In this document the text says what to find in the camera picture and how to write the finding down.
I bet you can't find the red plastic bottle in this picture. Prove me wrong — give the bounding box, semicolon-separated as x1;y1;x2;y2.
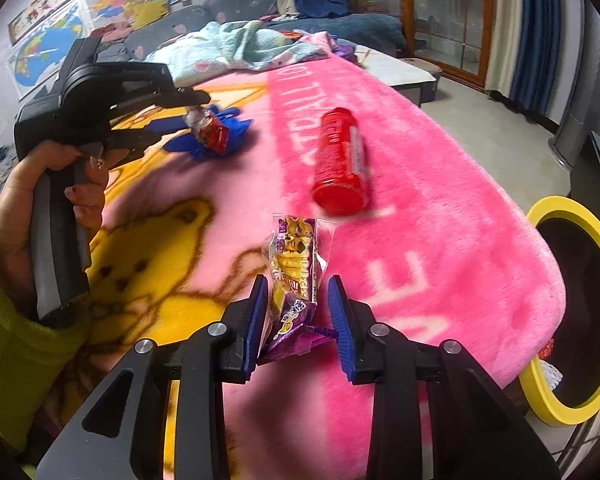
312;107;371;216

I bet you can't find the glass topped side cabinet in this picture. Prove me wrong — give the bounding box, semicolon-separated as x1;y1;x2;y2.
570;130;600;221

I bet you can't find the yellow rimmed black bin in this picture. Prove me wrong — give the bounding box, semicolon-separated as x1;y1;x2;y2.
517;196;600;428

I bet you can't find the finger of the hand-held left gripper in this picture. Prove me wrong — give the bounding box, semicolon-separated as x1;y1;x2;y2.
107;87;212;126
107;121;192;154

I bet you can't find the blue plush blanket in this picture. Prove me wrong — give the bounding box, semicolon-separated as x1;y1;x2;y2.
267;12;408;56

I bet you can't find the crumpled blue wrapper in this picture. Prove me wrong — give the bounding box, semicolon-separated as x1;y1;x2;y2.
162;105;253;161

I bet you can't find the grey tower air conditioner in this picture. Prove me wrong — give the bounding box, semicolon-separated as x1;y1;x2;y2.
547;0;600;171

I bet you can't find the person's left forearm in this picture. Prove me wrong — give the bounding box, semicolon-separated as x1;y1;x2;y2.
0;200;93;461

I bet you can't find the white coffee table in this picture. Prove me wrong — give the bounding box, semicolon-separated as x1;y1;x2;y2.
352;45;441;108

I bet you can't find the long picture strip poster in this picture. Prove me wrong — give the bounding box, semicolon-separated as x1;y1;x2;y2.
7;0;76;43

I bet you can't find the person's left hand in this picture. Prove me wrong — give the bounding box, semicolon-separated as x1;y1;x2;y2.
0;140;110;323

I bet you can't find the world map poster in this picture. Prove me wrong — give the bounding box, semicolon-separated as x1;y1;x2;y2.
7;10;86;101

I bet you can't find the cream curtain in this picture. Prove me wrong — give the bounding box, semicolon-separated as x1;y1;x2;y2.
484;0;518;96

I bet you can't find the light blue patterned cloth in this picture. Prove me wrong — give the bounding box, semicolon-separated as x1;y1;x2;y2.
145;20;333;88

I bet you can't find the white foam net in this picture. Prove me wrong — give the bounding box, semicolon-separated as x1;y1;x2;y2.
539;360;565;390

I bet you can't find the purple yellow snack packet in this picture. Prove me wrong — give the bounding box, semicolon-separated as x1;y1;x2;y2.
256;212;337;366

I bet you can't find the wooden framed glass door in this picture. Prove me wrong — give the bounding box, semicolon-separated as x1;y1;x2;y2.
325;0;498;92

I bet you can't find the red snack wrapper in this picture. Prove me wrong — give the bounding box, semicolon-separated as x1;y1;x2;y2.
184;106;232;155

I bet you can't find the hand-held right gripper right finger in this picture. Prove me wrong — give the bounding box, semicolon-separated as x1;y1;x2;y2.
326;274;562;480

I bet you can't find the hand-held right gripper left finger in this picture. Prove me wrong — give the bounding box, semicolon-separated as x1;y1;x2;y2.
34;275;271;480

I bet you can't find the pink printed blanket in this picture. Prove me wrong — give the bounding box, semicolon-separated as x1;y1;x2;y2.
30;52;566;480

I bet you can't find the grey sofa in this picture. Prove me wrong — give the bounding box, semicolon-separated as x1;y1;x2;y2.
95;0;408;61

